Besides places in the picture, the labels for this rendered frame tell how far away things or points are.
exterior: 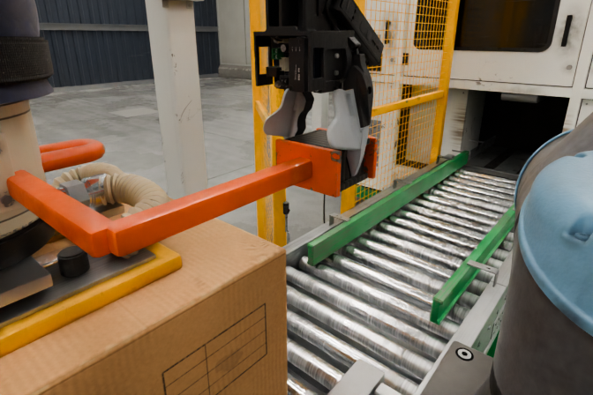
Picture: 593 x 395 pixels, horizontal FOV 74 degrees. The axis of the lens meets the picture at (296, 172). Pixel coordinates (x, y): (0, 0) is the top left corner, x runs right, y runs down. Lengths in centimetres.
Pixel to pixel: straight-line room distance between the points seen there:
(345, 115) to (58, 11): 1141
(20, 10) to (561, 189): 45
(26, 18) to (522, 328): 47
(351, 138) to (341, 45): 9
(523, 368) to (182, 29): 166
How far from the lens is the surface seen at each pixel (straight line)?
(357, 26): 43
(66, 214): 33
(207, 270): 49
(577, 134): 37
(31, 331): 45
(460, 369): 44
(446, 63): 268
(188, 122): 180
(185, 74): 178
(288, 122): 46
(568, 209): 22
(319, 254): 144
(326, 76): 38
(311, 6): 38
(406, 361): 116
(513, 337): 26
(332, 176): 41
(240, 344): 53
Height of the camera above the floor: 134
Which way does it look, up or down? 19 degrees down
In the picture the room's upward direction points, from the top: straight up
